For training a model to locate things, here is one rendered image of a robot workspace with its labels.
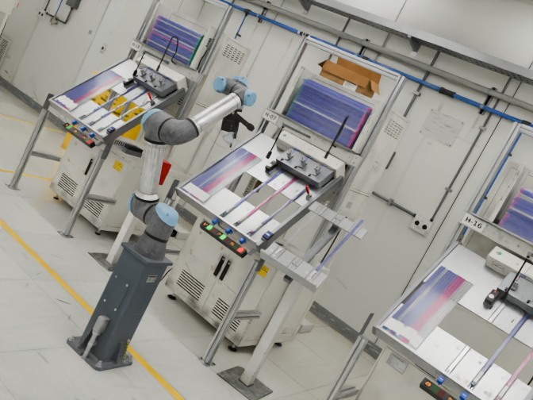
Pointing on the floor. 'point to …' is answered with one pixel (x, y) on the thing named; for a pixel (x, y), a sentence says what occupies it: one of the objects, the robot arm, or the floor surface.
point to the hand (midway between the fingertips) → (231, 149)
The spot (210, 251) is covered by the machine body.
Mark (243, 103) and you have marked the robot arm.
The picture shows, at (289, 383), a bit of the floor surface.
